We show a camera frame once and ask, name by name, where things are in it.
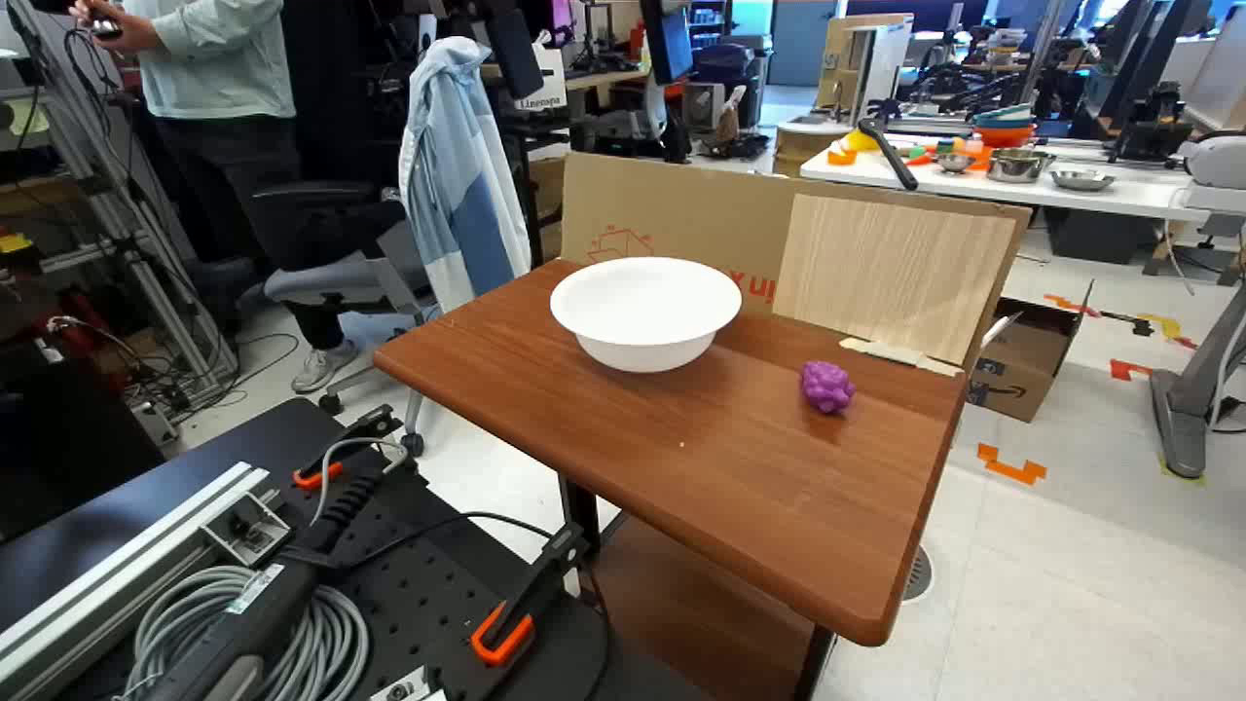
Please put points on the purple plastic grape bunch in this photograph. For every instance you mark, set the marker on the purple plastic grape bunch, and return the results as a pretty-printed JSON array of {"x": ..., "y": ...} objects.
[{"x": 827, "y": 388}]

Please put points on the white plastic bowl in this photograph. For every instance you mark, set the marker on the white plastic bowl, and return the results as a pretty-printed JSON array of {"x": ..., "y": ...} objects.
[{"x": 644, "y": 312}]

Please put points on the large brown cardboard sheet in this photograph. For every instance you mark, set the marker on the large brown cardboard sheet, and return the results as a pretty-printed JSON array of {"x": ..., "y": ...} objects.
[{"x": 676, "y": 206}]

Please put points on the blue and white coat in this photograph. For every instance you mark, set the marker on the blue and white coat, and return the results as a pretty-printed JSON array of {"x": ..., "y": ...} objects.
[{"x": 452, "y": 179}]

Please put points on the light plywood board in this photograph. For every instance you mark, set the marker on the light plywood board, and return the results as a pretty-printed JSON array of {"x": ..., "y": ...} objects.
[{"x": 898, "y": 275}]

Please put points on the yellow plastic object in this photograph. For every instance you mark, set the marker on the yellow plastic object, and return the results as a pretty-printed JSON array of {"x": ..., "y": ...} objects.
[{"x": 849, "y": 144}]

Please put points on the large black orange clamp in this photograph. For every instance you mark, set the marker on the large black orange clamp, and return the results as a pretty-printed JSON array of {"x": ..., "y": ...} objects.
[{"x": 498, "y": 642}]

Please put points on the small black orange clamp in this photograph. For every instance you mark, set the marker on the small black orange clamp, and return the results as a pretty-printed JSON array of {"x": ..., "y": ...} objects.
[{"x": 318, "y": 477}]

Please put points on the black office chair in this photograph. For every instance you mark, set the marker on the black office chair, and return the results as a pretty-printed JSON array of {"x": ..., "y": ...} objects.
[{"x": 318, "y": 214}]

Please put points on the small open cardboard box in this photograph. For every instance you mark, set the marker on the small open cardboard box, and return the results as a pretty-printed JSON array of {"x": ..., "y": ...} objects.
[{"x": 1027, "y": 366}]

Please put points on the deep metal bowl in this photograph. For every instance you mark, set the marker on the deep metal bowl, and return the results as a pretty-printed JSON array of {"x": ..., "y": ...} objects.
[{"x": 1019, "y": 163}]

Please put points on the orange bowl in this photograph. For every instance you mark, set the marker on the orange bowl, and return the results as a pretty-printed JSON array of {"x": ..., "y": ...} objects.
[{"x": 1006, "y": 131}]

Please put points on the shallow metal bowl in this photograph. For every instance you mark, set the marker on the shallow metal bowl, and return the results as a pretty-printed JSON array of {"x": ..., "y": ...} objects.
[{"x": 1080, "y": 177}]

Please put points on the person in light shirt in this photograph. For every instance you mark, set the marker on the person in light shirt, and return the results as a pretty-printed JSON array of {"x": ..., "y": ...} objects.
[{"x": 217, "y": 58}]

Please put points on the white background table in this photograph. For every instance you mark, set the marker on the white background table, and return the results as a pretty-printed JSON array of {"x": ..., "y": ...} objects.
[{"x": 1130, "y": 196}]

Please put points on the grey stand base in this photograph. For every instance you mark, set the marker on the grey stand base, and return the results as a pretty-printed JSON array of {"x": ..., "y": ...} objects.
[{"x": 1188, "y": 414}]

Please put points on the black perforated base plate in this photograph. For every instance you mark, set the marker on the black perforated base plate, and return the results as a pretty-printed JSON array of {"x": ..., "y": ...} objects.
[{"x": 430, "y": 570}]

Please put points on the aluminium frame stand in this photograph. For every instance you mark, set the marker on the aluminium frame stand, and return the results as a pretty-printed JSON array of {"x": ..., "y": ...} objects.
[{"x": 158, "y": 277}]

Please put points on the aluminium profile rail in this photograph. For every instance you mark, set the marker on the aluminium profile rail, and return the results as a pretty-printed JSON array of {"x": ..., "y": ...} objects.
[{"x": 130, "y": 547}]

